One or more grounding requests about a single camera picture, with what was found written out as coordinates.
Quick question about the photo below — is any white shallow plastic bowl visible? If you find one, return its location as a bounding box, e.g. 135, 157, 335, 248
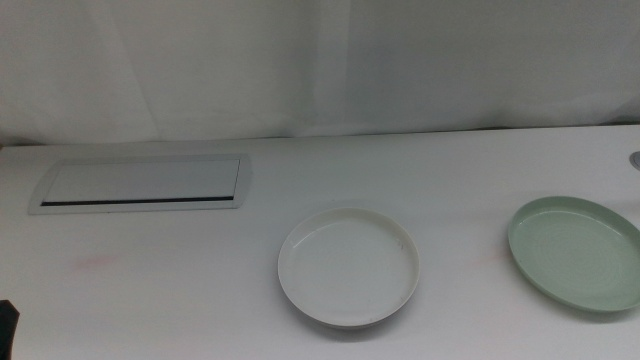
277, 207, 421, 329

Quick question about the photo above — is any green shallow plastic bowl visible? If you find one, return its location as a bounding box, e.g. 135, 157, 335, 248
507, 195, 640, 314

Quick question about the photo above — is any white fabric backdrop curtain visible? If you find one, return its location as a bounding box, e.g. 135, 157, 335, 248
0, 0, 640, 147

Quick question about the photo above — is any silver rectangular cable hatch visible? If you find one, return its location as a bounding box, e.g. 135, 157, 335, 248
27, 153, 254, 216

